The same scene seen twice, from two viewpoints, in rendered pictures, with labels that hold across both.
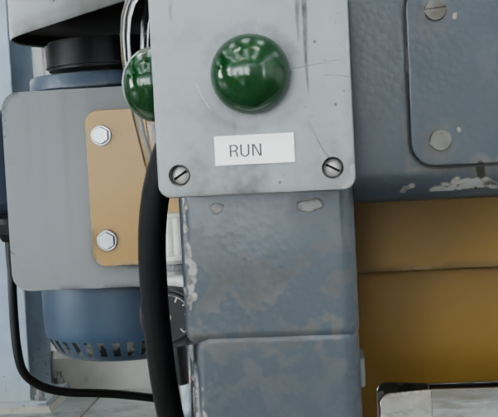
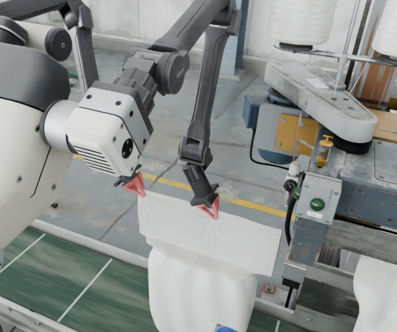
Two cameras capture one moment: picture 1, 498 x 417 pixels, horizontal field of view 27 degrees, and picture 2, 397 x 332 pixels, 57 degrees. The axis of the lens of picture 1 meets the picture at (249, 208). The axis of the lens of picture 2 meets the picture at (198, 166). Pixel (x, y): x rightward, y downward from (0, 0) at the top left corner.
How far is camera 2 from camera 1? 0.55 m
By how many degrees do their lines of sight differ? 32
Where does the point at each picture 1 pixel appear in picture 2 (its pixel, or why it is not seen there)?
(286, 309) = (313, 227)
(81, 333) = (267, 157)
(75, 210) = (272, 134)
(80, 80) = (281, 100)
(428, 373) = not seen: hidden behind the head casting
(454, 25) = (362, 193)
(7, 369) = (227, 63)
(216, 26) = (313, 195)
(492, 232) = not seen: hidden behind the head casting
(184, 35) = (306, 194)
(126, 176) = (287, 130)
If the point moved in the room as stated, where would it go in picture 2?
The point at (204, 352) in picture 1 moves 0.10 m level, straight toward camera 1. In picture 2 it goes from (296, 228) to (295, 257)
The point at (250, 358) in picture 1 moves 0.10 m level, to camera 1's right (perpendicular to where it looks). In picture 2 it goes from (304, 232) to (349, 242)
